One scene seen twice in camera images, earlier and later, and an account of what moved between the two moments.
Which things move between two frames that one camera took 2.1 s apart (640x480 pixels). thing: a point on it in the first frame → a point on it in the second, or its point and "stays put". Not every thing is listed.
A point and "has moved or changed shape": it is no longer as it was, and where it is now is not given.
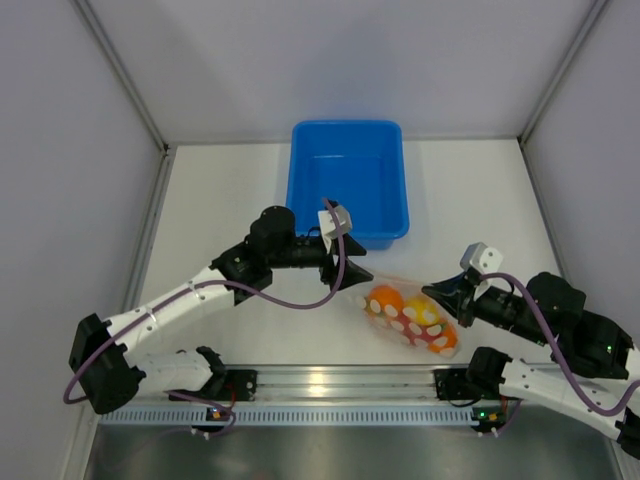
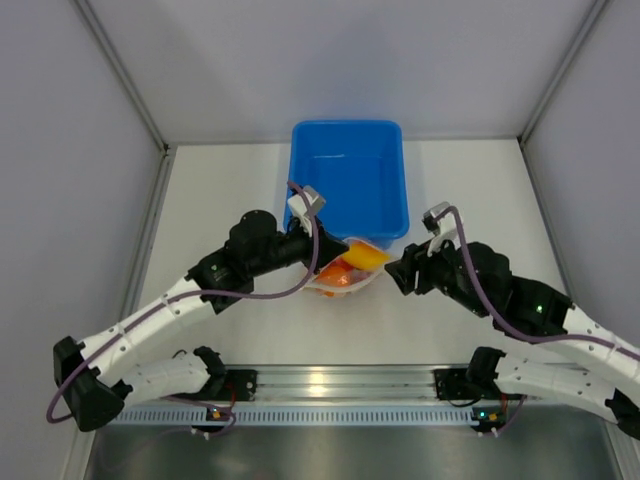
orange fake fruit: x=385 y=300 has moved or changed shape
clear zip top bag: x=407 y=310 has moved or changed shape
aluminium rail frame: x=345 y=383 stays put
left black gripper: x=328 y=270 stays put
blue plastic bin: x=359 y=164 stays put
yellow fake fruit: x=422 y=310 → x=365 y=256
